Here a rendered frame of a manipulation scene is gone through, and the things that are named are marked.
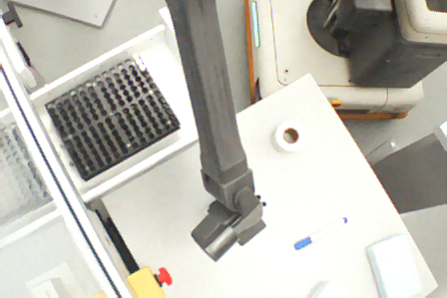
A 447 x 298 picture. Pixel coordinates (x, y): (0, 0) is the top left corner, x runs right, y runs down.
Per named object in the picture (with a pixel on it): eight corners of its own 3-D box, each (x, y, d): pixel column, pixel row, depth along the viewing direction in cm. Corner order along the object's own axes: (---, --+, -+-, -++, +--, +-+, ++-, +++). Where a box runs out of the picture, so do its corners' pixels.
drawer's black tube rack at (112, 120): (140, 65, 104) (138, 53, 98) (180, 132, 100) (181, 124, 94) (51, 114, 101) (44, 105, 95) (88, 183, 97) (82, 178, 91)
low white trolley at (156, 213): (255, 143, 185) (309, 72, 112) (336, 276, 171) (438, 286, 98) (127, 217, 177) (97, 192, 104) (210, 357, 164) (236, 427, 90)
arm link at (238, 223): (271, 209, 78) (247, 185, 79) (242, 238, 76) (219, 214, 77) (262, 213, 84) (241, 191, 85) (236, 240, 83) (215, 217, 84)
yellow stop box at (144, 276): (151, 263, 92) (149, 264, 86) (169, 293, 91) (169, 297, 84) (129, 275, 92) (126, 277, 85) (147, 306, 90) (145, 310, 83)
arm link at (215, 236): (250, 184, 72) (218, 162, 79) (197, 236, 70) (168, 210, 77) (273, 226, 79) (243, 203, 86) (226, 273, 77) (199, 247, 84)
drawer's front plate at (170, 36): (166, 29, 108) (165, 5, 97) (232, 134, 102) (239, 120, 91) (159, 32, 108) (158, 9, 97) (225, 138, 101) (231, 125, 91)
